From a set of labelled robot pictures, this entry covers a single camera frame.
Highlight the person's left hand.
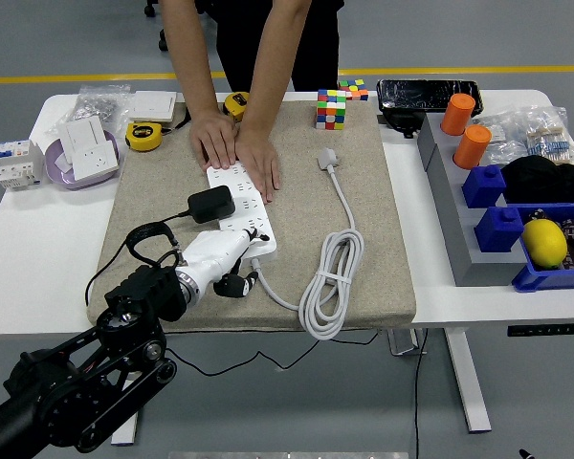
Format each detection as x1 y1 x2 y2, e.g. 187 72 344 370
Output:
232 126 282 206

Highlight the person's right hand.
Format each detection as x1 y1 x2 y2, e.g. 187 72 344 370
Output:
188 109 239 171

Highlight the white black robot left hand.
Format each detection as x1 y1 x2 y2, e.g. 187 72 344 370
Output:
177 227 272 299

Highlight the white power strip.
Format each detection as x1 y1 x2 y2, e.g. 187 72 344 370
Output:
205 161 277 270

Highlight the black plug adapter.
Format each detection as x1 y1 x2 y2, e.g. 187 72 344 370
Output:
187 185 236 225

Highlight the yellow black tape measure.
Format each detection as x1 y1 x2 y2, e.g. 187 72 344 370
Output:
223 90 251 123

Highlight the grey-brown mat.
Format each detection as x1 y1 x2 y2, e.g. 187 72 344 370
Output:
91 99 418 335

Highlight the large colourful puzzle cube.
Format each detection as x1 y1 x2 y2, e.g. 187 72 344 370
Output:
315 88 348 130

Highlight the white table leg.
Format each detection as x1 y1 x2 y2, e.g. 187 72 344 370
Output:
110 405 141 447
443 328 493 435

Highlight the person's body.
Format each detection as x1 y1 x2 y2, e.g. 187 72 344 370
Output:
195 0 341 93

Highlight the small colourful puzzle cube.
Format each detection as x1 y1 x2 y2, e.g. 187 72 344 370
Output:
338 78 369 102

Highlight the clear bag of screws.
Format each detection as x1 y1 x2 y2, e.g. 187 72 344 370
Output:
66 84 133 124

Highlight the black table control panel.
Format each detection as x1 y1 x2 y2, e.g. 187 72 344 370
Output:
506 322 574 338

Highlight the black office chair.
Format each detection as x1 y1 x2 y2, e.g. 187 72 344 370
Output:
143 0 171 53

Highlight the purple bowl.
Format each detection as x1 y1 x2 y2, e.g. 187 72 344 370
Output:
44 129 121 191

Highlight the grey box under table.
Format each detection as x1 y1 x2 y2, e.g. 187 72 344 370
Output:
386 328 421 357

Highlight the blue storage bin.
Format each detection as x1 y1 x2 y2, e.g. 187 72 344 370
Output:
511 201 574 293

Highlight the black plastic tray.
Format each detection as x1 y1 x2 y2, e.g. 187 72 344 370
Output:
376 78 485 119

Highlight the white circuit breaker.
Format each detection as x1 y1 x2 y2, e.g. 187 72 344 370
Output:
0 138 46 192

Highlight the orange cylinder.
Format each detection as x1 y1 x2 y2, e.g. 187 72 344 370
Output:
453 124 493 171
440 93 477 137

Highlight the grey stepped block holder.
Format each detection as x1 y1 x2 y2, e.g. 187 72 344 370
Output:
416 113 530 288

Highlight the yellow lemon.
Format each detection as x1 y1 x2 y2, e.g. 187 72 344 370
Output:
520 218 569 270

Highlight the blue block with knob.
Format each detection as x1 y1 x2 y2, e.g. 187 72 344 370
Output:
474 206 526 253
461 164 508 209

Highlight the clear bag of small parts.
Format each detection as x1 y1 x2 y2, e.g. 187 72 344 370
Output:
475 114 530 167

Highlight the black cloth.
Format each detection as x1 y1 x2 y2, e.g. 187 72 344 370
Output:
500 155 574 206

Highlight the clear bag of resistors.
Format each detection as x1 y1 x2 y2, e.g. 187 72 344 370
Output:
516 104 574 166

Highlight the thin black adapter cord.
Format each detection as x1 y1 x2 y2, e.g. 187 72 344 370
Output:
84 209 380 377

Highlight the white power strip cord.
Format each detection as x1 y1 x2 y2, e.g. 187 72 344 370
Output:
250 146 365 341

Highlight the white wall switch panel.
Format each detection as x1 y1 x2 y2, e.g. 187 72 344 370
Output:
127 90 178 123

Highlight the yellow tape measure with strap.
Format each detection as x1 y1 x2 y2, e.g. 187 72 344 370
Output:
124 107 191 153

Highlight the white wall socket plate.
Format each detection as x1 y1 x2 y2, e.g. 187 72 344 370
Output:
70 141 121 182

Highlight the black hanging cable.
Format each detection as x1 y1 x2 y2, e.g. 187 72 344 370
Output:
412 328 430 459

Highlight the white blank switch plate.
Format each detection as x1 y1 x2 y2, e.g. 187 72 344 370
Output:
57 117 110 164

